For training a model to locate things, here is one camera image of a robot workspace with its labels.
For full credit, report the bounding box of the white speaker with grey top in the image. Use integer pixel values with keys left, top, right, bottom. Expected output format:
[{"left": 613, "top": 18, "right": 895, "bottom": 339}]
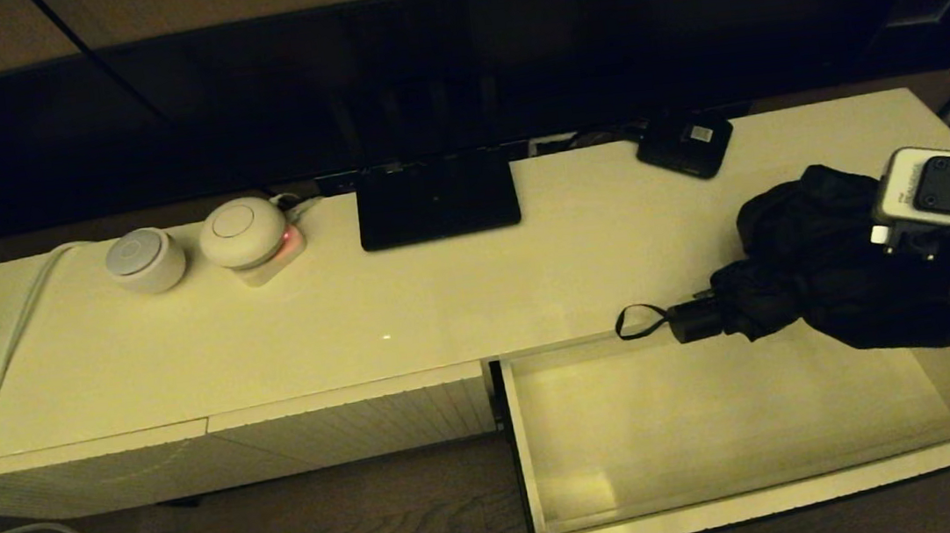
[{"left": 102, "top": 224, "right": 191, "bottom": 299}]

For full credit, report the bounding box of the white ribbed cabinet front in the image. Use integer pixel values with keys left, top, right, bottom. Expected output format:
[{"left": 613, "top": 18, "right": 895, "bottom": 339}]
[
  {"left": 0, "top": 418, "right": 220, "bottom": 528},
  {"left": 204, "top": 359, "right": 500, "bottom": 486}
]

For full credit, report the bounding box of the white power strip red light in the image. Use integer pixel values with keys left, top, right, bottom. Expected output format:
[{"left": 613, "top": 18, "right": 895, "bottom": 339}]
[{"left": 228, "top": 223, "right": 312, "bottom": 290}]

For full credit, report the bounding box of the thin black wall cable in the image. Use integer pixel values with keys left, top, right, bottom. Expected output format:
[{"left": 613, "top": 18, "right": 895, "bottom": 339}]
[{"left": 31, "top": 0, "right": 276, "bottom": 216}]

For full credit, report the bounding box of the white ribbed cabinet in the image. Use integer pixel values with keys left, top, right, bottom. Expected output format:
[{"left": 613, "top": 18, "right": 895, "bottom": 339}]
[
  {"left": 0, "top": 418, "right": 220, "bottom": 528},
  {"left": 204, "top": 359, "right": 500, "bottom": 486},
  {"left": 0, "top": 83, "right": 950, "bottom": 528}
]

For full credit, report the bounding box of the black flat television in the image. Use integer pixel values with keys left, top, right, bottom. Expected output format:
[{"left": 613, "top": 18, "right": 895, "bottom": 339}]
[{"left": 0, "top": 0, "right": 950, "bottom": 247}]

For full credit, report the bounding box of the white dome-shaped device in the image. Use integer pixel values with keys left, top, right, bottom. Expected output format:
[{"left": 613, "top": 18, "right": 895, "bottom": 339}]
[{"left": 195, "top": 193, "right": 293, "bottom": 275}]

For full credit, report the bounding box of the white power cable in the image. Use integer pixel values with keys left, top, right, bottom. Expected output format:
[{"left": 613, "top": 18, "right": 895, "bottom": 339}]
[{"left": 0, "top": 232, "right": 195, "bottom": 533}]

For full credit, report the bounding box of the white pull-out drawer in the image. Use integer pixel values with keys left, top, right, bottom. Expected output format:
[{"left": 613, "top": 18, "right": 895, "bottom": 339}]
[{"left": 492, "top": 292, "right": 950, "bottom": 533}]

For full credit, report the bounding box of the black umbrella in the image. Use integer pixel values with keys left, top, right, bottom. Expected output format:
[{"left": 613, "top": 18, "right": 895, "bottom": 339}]
[{"left": 601, "top": 150, "right": 950, "bottom": 381}]

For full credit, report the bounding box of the black television base plate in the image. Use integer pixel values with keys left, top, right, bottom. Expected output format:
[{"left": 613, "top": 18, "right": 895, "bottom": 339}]
[{"left": 352, "top": 146, "right": 524, "bottom": 254}]

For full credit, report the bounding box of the black set-top box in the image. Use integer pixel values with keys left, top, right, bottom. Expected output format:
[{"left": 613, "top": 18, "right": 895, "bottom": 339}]
[{"left": 633, "top": 109, "right": 738, "bottom": 186}]

